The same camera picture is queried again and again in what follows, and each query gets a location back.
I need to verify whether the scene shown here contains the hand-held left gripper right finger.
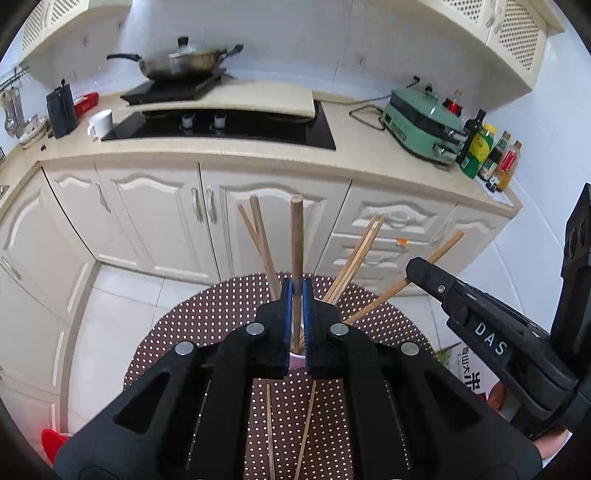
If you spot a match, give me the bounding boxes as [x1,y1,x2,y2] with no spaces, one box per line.
[301,276,543,480]

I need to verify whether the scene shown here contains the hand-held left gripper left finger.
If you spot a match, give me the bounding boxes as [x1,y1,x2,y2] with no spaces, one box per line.
[53,277,294,480]

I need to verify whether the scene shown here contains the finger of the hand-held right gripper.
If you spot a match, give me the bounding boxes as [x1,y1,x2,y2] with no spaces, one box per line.
[405,257,468,324]

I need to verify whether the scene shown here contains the bundle of wooden chopsticks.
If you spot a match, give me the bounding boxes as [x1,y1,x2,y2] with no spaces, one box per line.
[237,204,386,305]

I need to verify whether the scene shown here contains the hanging kitchen utensils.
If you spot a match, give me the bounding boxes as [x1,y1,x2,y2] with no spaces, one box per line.
[0,67,31,139]

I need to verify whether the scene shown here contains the person's right hand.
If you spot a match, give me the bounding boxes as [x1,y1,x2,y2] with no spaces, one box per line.
[487,381,571,469]

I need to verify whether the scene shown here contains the printed cardboard box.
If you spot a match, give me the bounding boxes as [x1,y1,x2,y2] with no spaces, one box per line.
[434,342,492,402]

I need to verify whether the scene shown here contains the clear bottle with red label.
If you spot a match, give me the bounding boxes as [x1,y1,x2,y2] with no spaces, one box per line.
[493,141,522,192]

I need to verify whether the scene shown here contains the dark sauce bottle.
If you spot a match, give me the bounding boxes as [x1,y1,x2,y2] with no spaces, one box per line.
[482,131,512,185]

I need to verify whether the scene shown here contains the green bottle with yellow cap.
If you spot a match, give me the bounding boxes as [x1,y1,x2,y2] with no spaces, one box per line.
[471,124,497,181]

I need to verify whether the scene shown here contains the dark olive oil bottle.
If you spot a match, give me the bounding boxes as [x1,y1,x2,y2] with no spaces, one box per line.
[457,109,487,178]

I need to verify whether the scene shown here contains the beige kitchen countertop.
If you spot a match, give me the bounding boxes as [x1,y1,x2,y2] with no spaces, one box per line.
[0,90,522,217]

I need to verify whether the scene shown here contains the cream kitchen base cabinet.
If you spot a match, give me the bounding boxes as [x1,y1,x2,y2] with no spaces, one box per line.
[0,157,513,444]

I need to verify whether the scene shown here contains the green electric grill appliance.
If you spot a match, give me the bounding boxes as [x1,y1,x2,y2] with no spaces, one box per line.
[381,83,469,166]

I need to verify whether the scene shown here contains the black glass cooktop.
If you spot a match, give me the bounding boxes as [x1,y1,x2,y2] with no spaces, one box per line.
[102,107,337,151]

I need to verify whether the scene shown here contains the dark bottle with red label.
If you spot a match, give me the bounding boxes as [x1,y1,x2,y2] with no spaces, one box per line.
[443,89,464,118]

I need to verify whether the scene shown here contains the black portable induction cooker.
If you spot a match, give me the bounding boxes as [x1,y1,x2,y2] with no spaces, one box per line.
[120,71,232,104]

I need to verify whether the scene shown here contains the dark wok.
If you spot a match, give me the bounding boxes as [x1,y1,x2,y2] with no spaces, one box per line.
[107,37,245,81]

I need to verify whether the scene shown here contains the white mug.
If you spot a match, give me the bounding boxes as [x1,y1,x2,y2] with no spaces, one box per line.
[88,109,114,140]

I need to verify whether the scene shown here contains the glass wok lid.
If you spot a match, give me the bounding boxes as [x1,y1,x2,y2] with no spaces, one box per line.
[166,37,229,61]

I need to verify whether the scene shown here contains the red plastic object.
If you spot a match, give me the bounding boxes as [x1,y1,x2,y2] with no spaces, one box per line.
[41,428,70,462]

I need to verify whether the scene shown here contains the red box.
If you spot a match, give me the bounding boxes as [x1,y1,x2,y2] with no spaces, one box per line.
[74,91,100,116]

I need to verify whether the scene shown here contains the black kettle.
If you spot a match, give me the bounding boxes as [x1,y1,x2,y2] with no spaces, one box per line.
[46,79,79,139]

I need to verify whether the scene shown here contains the stack of dishes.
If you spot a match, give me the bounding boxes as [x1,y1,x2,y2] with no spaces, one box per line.
[18,115,49,146]

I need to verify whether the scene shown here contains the black power cable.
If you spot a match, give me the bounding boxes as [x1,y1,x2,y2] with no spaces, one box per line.
[349,76,421,132]

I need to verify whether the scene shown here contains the cream lattice wall cabinet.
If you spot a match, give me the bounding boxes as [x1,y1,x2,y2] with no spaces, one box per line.
[18,0,132,86]
[434,0,566,90]

